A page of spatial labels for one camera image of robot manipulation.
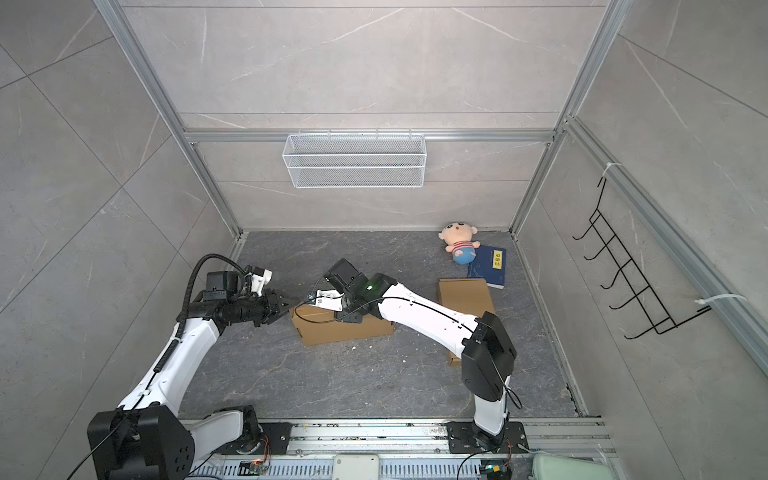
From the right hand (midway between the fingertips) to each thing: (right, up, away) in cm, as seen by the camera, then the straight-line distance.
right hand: (344, 296), depth 82 cm
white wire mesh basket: (+1, +44, +19) cm, 48 cm away
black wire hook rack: (+68, +1, -19) cm, 71 cm away
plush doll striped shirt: (+38, +18, +28) cm, 51 cm away
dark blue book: (+50, +8, +26) cm, 56 cm away
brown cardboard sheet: (-2, -11, +5) cm, 12 cm away
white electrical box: (+5, -38, -14) cm, 41 cm away
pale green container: (+52, -38, -14) cm, 66 cm away
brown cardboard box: (+39, -2, +16) cm, 42 cm away
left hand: (-13, 0, -2) cm, 13 cm away
